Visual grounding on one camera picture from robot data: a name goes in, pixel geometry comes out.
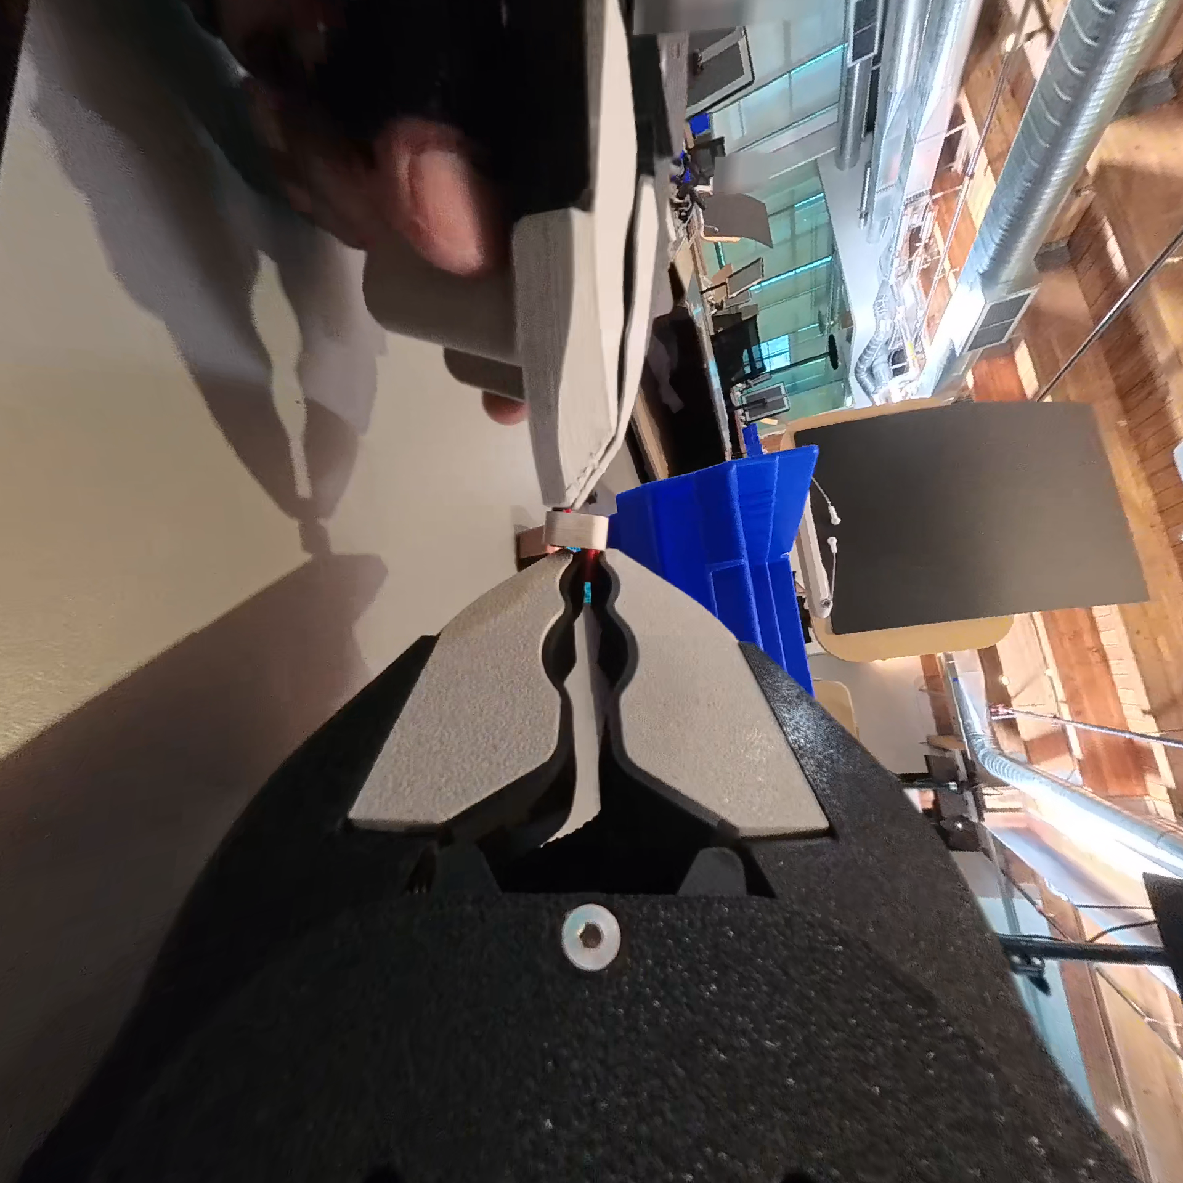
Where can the silver ventilation duct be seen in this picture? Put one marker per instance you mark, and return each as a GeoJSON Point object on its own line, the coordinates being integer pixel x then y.
{"type": "Point", "coordinates": [1054, 777]}
{"type": "Point", "coordinates": [1054, 167]}

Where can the blue plastic bin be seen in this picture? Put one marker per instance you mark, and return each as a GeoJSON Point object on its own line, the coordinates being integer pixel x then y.
{"type": "Point", "coordinates": [731, 546]}

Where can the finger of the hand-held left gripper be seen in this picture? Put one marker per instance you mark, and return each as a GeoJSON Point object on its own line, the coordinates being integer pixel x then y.
{"type": "Point", "coordinates": [565, 333]}
{"type": "Point", "coordinates": [644, 315]}

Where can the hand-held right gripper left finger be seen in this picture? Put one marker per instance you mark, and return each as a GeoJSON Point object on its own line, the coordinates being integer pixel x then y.
{"type": "Point", "coordinates": [472, 731]}

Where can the black panel with wooden edge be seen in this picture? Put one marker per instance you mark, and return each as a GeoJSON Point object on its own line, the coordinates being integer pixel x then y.
{"type": "Point", "coordinates": [980, 518]}

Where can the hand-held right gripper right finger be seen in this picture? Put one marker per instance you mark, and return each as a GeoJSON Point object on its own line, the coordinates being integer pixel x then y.
{"type": "Point", "coordinates": [713, 731]}

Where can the toy axle with orange ends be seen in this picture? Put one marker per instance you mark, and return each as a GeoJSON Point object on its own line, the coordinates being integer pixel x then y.
{"type": "Point", "coordinates": [577, 531]}

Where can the person's left hand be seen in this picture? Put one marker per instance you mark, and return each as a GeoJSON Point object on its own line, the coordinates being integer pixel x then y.
{"type": "Point", "coordinates": [436, 195]}

